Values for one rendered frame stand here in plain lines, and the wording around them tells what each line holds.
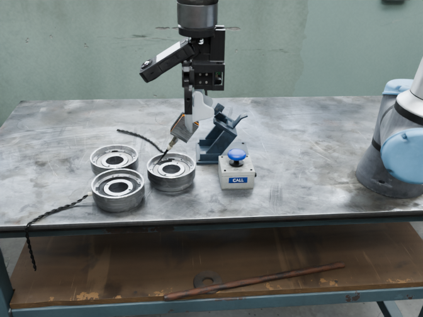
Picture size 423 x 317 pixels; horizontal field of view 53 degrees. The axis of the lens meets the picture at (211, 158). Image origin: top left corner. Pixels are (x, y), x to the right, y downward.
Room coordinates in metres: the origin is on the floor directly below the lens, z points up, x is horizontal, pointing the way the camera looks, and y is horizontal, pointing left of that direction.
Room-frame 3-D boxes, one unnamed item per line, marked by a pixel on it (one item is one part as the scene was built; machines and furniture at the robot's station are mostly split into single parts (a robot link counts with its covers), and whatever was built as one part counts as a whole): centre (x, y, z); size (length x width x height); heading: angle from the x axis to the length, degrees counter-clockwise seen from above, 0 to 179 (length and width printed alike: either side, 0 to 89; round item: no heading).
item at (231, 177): (0.79, -0.06, 0.82); 0.08 x 0.07 x 0.05; 96
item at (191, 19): (0.80, 0.03, 1.15); 0.08 x 0.08 x 0.05
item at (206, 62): (0.80, 0.02, 1.07); 0.09 x 0.08 x 0.12; 93
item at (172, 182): (0.78, 0.09, 0.82); 0.10 x 0.10 x 0.04
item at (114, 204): (0.71, 0.19, 0.82); 0.10 x 0.10 x 0.04
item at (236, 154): (0.79, -0.05, 0.85); 0.04 x 0.04 x 0.05
